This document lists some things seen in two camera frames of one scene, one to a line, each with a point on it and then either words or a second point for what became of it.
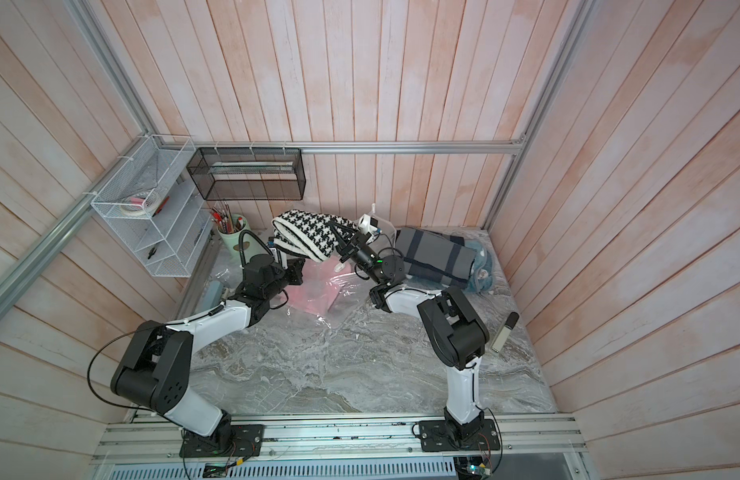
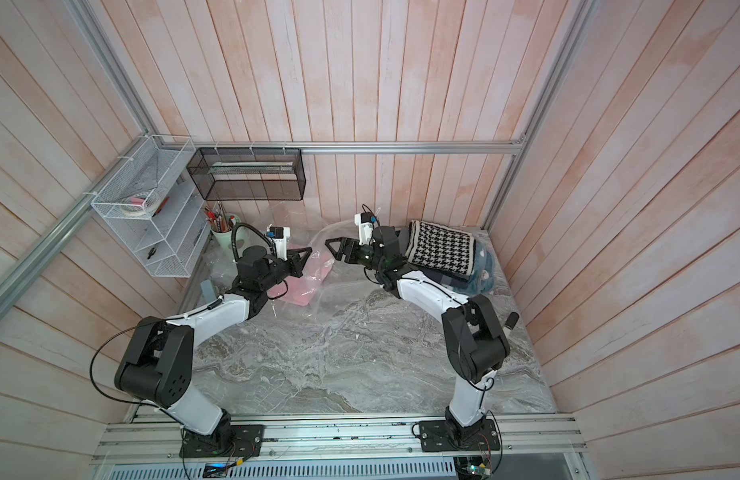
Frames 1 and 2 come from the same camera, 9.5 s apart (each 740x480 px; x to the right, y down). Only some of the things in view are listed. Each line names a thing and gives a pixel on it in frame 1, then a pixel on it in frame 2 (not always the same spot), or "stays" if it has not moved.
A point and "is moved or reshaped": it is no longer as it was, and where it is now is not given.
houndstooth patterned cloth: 315,235 -> 436,247
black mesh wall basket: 248,173 stays
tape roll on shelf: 139,205 stays
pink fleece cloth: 319,288 is moved or reshaped
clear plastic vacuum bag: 329,292 is moved or reshaped
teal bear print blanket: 483,270 stays
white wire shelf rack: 159,201 stays
